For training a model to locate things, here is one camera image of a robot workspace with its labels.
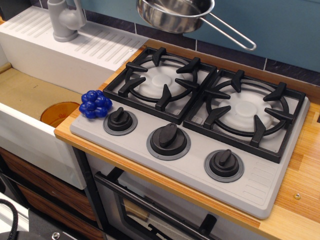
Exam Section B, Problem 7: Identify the stainless steel pan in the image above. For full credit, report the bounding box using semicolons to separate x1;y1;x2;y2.
136;0;257;51

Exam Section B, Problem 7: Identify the black middle stove knob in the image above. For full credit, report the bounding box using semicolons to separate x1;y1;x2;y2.
146;123;191;161

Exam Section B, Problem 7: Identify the black stove knob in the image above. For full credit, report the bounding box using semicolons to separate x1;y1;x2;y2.
204;149;245;183
146;123;191;161
103;107;138;136

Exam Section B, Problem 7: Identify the black left stove knob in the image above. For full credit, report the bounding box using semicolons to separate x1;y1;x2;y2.
103;107;138;136

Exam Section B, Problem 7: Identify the blue toy blueberry cluster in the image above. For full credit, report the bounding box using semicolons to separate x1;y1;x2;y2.
78;90;113;119

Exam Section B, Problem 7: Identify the grey toy stove top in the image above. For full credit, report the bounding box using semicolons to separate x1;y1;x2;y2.
70;47;310;219

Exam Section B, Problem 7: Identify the black right stove knob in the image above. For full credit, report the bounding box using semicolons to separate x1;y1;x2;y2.
204;149;245;183

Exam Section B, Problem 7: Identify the black left burner grate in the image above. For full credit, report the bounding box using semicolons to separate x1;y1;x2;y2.
103;47;218;125

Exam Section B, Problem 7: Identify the black burner grate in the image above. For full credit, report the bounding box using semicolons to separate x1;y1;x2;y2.
183;69;310;164
103;47;218;125

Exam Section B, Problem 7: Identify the black right burner grate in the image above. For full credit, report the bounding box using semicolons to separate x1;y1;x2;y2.
183;69;310;164

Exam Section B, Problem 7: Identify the orange plastic bowl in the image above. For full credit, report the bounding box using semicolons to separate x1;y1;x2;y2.
40;101;80;128

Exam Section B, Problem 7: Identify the white toy sink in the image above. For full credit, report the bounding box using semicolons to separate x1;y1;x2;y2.
0;6;147;190

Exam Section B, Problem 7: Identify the grey toy faucet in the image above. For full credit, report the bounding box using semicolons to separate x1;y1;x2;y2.
47;0;87;43

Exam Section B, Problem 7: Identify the wooden drawer cabinet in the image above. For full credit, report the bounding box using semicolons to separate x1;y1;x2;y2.
0;147;106;240

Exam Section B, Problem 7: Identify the oven door with handle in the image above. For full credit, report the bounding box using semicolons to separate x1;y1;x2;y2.
94;167;256;240

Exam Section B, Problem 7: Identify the black braided cable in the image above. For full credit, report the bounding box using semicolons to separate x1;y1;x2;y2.
0;198;20;240

